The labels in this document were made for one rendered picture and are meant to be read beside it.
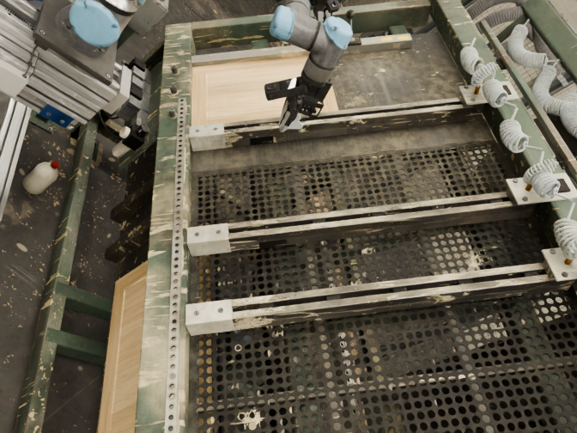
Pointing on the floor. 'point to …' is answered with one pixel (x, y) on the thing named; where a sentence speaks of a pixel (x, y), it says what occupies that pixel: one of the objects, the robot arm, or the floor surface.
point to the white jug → (41, 177)
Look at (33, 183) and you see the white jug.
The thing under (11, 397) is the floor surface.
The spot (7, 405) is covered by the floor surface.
